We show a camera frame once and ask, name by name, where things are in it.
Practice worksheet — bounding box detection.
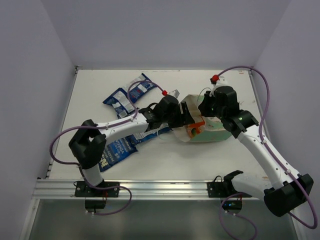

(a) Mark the orange white snack bag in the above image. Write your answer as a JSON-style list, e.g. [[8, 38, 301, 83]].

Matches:
[[186, 121, 205, 139]]

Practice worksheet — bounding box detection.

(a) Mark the green paper bag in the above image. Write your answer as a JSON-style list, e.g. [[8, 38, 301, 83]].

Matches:
[[171, 90, 232, 143]]

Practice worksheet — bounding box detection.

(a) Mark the blue white snack bag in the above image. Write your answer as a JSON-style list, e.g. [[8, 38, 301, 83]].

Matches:
[[120, 72, 156, 103]]

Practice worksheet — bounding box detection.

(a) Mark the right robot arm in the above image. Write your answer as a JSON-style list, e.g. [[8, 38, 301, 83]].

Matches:
[[198, 86, 314, 217]]

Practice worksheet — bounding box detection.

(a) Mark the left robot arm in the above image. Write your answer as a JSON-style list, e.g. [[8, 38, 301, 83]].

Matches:
[[68, 95, 195, 197]]

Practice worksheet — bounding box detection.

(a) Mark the right black control box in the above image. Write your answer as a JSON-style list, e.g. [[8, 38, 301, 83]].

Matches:
[[222, 200, 243, 213]]

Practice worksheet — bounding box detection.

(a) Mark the black control box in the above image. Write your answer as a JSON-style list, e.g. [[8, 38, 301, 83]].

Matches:
[[222, 200, 243, 213], [84, 199, 107, 212]]

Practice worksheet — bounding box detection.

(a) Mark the left black control box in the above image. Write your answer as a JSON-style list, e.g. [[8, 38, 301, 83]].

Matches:
[[84, 199, 107, 212]]

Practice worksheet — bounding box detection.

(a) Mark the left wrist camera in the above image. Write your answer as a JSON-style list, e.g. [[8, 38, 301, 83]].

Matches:
[[161, 89, 180, 99]]

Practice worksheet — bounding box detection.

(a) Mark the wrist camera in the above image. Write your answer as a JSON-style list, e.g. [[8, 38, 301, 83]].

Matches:
[[209, 74, 229, 97], [161, 89, 180, 99]]

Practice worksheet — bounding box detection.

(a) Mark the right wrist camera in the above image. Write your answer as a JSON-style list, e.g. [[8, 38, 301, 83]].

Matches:
[[209, 74, 229, 97]]

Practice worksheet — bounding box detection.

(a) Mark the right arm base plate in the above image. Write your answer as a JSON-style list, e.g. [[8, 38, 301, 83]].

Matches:
[[206, 181, 239, 198]]

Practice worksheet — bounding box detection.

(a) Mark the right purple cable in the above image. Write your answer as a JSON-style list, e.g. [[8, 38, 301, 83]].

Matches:
[[217, 65, 318, 240]]

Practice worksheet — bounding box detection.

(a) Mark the purple cable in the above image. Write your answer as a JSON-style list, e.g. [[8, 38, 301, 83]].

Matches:
[[49, 79, 168, 188], [217, 65, 318, 240]]

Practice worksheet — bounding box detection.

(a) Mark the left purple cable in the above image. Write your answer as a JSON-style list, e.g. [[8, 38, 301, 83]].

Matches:
[[49, 79, 168, 188]]

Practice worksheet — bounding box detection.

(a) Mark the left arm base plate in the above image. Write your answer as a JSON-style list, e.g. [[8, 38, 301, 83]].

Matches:
[[74, 181, 120, 198]]

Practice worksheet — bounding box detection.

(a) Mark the aluminium rail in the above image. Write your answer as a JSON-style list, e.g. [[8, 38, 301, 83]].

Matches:
[[33, 177, 297, 201]]

